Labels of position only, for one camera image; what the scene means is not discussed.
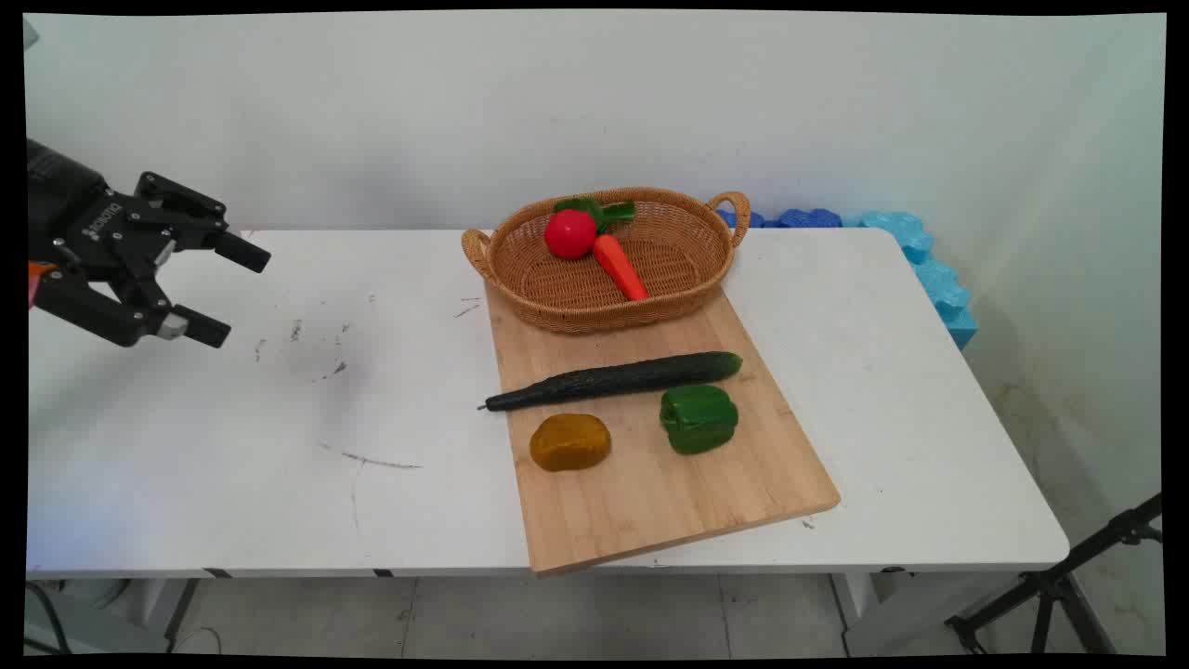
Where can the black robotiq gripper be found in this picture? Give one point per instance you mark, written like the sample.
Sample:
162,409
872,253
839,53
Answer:
65,214

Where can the long dark green cucumber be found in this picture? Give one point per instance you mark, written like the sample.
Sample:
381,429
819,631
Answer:
613,381

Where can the orange block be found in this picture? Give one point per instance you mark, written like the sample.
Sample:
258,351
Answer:
39,269

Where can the pink block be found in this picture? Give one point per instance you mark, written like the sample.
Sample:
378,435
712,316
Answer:
32,290

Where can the dark metal table leg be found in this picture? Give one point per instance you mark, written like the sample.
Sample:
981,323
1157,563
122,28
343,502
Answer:
182,609

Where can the red toy tomato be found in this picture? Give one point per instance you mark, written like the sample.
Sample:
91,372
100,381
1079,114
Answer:
569,233

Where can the green leafy toy vegetable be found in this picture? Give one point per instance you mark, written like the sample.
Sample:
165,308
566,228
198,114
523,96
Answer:
599,210

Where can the brown toy potato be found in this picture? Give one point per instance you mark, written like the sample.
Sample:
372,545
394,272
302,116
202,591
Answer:
569,442

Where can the orange toy carrot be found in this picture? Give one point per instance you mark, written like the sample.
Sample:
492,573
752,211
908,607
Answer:
620,268

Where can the wooden cutting board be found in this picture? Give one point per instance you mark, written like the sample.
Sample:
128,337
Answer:
650,465

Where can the green toy bell pepper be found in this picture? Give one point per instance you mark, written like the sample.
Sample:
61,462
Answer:
699,419

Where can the dark blue foam block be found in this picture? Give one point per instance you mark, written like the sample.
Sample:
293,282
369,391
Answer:
808,218
743,219

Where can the cyan foam mat piece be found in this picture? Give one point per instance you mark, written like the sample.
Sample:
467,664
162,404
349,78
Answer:
899,232
943,286
960,327

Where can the white table leg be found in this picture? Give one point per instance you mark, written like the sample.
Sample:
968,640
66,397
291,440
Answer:
873,613

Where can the black camera tripod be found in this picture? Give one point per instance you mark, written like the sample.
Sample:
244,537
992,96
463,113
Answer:
1050,585

